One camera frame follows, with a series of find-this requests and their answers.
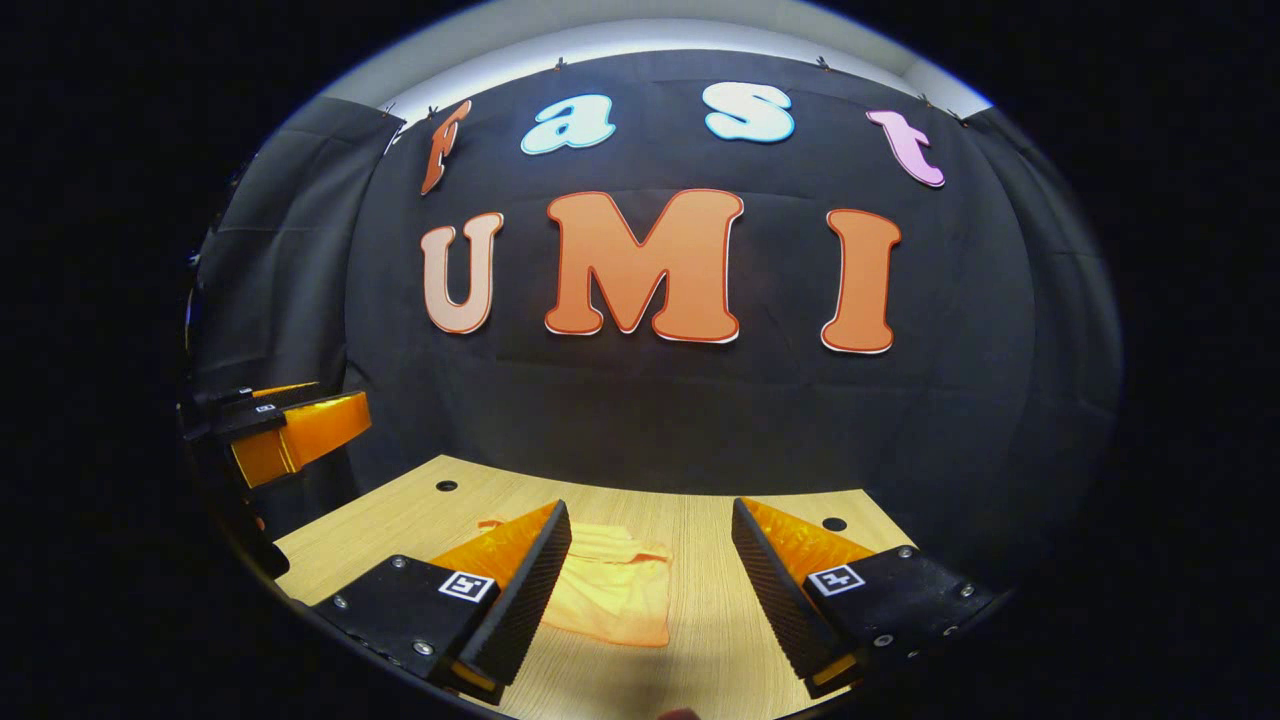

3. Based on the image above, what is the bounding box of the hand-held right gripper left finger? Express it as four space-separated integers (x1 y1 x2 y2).
312 498 574 706

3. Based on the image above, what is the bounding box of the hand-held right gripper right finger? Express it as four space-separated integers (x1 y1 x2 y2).
730 497 1001 703

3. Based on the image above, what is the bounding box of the orange T-shirt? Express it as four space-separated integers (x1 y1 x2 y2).
478 518 673 649

